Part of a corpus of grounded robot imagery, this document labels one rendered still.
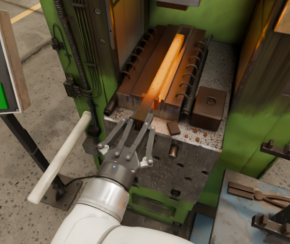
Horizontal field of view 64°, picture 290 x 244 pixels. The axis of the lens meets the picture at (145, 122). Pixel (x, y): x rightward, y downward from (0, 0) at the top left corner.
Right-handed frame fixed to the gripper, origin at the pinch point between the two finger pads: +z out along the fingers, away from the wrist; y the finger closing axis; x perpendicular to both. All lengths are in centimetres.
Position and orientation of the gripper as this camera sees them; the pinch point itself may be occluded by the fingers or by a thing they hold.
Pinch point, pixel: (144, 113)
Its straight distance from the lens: 58.3
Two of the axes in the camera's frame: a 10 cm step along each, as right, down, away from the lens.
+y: 9.4, 2.6, -2.0
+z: 3.3, -7.5, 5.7
